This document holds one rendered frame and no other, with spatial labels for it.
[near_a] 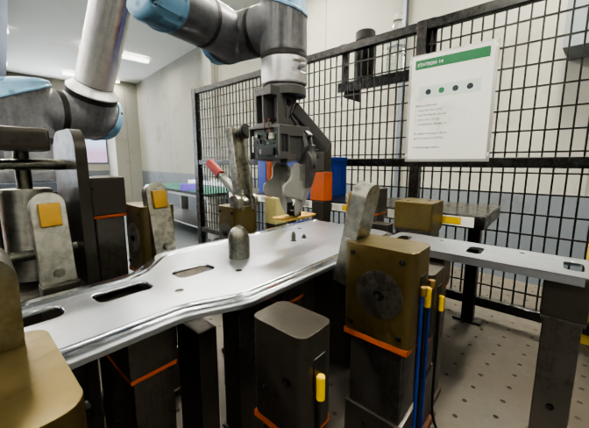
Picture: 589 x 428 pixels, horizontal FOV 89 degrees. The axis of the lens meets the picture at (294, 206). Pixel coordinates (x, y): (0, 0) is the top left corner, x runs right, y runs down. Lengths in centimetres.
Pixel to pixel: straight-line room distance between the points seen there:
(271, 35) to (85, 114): 57
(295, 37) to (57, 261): 45
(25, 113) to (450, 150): 105
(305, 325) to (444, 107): 81
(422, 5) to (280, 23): 302
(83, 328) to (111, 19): 71
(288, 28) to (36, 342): 46
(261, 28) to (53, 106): 55
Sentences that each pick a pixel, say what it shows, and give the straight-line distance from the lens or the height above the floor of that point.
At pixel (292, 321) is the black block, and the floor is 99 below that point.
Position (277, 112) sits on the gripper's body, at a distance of 49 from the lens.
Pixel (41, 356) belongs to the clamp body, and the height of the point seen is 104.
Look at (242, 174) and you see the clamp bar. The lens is 65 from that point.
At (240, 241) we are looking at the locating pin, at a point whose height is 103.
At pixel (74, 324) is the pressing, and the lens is 35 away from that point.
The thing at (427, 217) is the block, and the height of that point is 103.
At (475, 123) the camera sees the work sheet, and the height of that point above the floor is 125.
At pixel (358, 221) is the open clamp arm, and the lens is 39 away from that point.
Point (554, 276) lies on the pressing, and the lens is 53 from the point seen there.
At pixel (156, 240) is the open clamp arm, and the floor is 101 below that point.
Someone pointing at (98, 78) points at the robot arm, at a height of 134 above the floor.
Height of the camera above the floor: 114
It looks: 8 degrees down
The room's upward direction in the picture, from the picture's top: straight up
